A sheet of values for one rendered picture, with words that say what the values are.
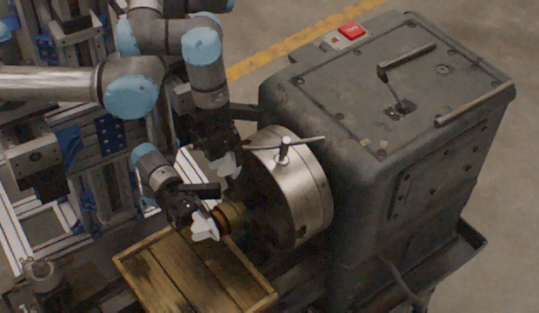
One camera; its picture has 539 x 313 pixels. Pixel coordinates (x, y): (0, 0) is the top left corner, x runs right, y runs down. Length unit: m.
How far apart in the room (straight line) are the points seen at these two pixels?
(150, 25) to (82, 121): 0.72
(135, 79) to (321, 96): 0.50
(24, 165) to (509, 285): 2.04
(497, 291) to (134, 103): 1.94
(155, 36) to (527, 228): 2.28
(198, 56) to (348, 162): 0.53
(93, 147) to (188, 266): 0.52
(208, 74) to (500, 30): 3.15
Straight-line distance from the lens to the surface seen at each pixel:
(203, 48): 1.32
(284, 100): 1.81
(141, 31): 1.43
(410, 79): 1.90
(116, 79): 1.60
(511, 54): 4.18
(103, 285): 1.74
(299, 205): 1.66
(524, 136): 3.70
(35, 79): 1.71
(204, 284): 1.87
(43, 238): 2.88
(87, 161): 2.22
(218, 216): 1.71
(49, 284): 1.63
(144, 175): 1.84
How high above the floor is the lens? 2.49
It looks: 48 degrees down
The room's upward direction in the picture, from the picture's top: 3 degrees clockwise
